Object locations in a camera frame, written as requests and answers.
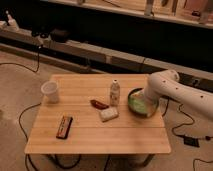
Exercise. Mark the small white bottle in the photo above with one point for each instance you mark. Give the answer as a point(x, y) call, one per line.
point(114, 93)

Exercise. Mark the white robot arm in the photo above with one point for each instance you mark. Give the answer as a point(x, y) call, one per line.
point(167, 83)

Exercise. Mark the white spray bottle background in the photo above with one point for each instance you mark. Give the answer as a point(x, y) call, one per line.
point(12, 22)

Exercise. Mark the red brown snack bar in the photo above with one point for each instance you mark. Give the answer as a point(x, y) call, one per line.
point(98, 104)

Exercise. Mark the white sponge block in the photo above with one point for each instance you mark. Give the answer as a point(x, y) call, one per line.
point(108, 114)

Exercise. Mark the wooden table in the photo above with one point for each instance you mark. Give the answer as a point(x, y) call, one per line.
point(126, 134)

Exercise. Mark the green bowl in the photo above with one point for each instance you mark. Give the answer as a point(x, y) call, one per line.
point(139, 104)

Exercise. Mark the white plastic cup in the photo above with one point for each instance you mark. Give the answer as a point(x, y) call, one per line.
point(50, 90)

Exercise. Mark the black power adapter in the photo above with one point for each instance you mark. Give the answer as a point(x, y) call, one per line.
point(191, 141)

